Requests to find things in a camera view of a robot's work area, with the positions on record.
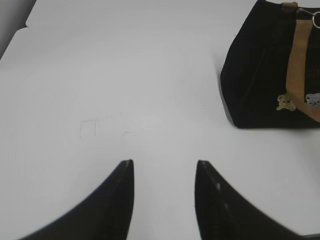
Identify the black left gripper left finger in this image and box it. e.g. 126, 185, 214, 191
25, 159, 134, 240

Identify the black canvas tote bag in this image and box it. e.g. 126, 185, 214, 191
220, 0, 320, 129

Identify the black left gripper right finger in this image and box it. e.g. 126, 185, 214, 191
195, 160, 303, 240

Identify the silver zipper pull ring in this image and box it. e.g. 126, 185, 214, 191
297, 7, 320, 29

